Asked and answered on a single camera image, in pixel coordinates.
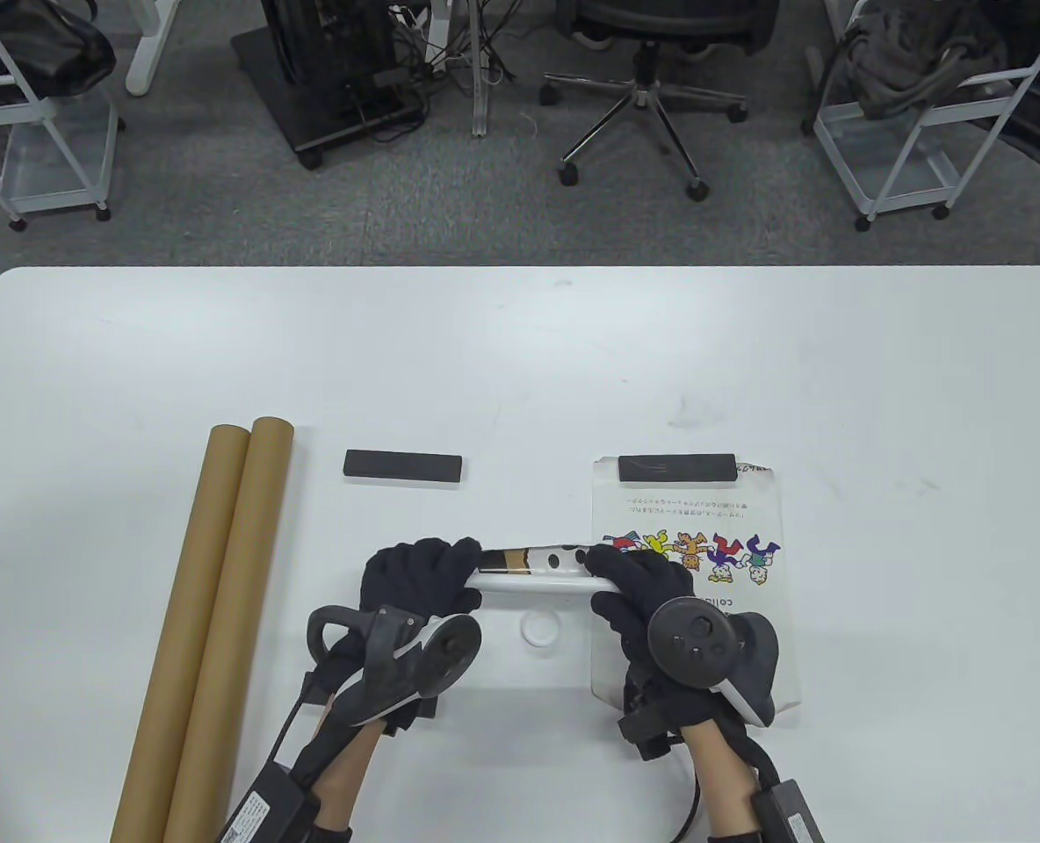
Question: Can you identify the brown cardboard mailing tube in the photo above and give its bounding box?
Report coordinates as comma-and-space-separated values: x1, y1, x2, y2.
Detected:
162, 417, 295, 843
109, 424, 250, 843

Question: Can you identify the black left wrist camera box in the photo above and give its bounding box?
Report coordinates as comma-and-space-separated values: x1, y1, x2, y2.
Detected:
221, 764, 321, 843

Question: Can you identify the person's right hand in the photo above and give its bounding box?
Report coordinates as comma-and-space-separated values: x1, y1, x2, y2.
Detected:
584, 544, 754, 763

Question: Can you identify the black office chair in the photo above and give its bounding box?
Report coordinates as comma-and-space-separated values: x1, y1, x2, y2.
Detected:
542, 0, 783, 201

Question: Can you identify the black wheeled equipment stand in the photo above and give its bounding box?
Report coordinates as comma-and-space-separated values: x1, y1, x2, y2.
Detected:
230, 0, 429, 169

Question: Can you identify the grey backpack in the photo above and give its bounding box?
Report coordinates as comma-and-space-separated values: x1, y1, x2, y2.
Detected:
841, 0, 1013, 119

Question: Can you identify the white desk leg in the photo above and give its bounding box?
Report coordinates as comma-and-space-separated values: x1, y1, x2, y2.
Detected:
470, 0, 496, 138
125, 0, 183, 96

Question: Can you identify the colourful cartoon faces poster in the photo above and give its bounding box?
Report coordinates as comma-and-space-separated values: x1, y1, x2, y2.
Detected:
467, 542, 618, 595

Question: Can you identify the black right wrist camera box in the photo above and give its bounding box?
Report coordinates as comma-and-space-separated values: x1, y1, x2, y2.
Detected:
753, 782, 828, 843

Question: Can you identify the black bag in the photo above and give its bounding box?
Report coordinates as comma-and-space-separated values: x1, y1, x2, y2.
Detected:
0, 0, 117, 111

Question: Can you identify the person's right forearm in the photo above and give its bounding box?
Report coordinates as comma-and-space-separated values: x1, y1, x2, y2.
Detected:
682, 724, 760, 831

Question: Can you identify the grey hand controller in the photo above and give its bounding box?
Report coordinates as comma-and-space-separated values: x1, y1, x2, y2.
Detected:
647, 597, 782, 728
307, 604, 483, 728

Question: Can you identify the black cable bundle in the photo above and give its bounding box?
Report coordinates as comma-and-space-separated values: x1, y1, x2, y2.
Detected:
388, 0, 521, 89

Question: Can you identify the person's left hand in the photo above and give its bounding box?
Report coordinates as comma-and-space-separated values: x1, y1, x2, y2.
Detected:
314, 537, 484, 730

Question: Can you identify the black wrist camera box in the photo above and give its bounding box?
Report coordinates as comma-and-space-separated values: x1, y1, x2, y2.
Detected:
753, 782, 828, 843
221, 764, 321, 843

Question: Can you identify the white wheeled cart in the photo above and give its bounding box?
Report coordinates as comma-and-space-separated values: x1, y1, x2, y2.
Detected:
805, 0, 1040, 231
0, 0, 126, 231

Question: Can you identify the white cartoon figures poster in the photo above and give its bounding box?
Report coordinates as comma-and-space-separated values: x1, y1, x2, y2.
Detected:
590, 455, 804, 717

